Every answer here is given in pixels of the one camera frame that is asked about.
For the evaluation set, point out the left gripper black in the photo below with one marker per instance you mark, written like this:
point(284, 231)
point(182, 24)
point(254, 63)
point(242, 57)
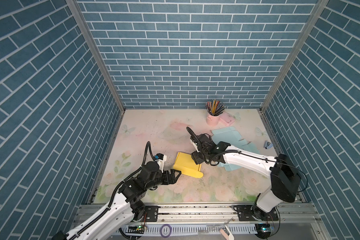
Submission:
point(172, 174)

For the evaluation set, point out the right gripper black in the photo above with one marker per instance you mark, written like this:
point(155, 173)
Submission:
point(195, 158)

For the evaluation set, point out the yellow paper box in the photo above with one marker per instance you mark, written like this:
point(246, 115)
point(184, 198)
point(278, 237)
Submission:
point(187, 166)

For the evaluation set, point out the light blue paper box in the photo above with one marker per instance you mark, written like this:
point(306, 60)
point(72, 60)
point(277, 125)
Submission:
point(232, 136)

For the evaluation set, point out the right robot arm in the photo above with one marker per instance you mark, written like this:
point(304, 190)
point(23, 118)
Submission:
point(284, 177)

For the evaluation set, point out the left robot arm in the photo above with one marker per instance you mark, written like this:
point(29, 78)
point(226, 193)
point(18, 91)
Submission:
point(124, 206)

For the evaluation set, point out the pink flat paper box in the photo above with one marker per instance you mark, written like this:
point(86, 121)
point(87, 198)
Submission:
point(226, 119)

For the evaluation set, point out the pink metal pencil cup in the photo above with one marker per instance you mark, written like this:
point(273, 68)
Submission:
point(212, 120)

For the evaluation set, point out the coloured pencils bundle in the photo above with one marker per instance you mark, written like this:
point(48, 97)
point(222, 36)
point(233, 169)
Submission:
point(215, 107)

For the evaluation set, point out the white pink clip tool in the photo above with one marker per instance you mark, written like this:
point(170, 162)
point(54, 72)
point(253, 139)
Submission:
point(226, 233)

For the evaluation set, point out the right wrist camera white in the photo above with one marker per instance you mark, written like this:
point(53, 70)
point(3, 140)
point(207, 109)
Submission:
point(195, 145)

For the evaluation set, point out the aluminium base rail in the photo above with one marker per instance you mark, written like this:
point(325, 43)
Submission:
point(196, 218)

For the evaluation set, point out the aluminium corner post right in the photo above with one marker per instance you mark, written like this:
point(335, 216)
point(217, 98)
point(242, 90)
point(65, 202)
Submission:
point(306, 30)

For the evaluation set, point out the aluminium corner post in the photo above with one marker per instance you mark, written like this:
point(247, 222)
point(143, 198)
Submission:
point(80, 20)
point(306, 30)

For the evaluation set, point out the aluminium corner post left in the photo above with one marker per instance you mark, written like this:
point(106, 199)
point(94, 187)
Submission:
point(80, 20)

